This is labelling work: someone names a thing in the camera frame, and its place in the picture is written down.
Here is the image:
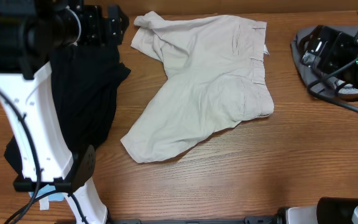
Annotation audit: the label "light blue garment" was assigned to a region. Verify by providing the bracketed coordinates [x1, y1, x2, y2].
[37, 185, 65, 210]

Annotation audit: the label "black garment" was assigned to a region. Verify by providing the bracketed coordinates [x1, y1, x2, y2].
[4, 43, 132, 175]

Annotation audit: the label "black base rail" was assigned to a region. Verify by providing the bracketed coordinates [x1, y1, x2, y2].
[106, 207, 289, 224]

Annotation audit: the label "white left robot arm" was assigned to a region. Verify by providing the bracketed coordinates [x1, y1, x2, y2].
[0, 0, 131, 223]

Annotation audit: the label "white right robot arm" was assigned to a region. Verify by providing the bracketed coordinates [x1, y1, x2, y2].
[271, 10, 358, 224]

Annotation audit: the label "beige cotton shorts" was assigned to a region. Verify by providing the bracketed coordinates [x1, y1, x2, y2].
[121, 12, 274, 163]

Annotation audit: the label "grey folded shorts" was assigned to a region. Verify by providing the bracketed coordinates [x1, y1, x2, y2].
[291, 26, 358, 101]

